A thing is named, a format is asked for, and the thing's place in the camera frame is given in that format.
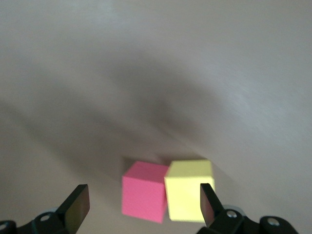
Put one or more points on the red foam block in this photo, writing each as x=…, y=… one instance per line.
x=142, y=192

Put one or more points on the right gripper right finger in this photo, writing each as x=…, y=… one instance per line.
x=212, y=209

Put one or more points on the yellow foam block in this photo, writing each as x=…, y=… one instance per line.
x=185, y=192

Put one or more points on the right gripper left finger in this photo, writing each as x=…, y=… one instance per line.
x=75, y=209

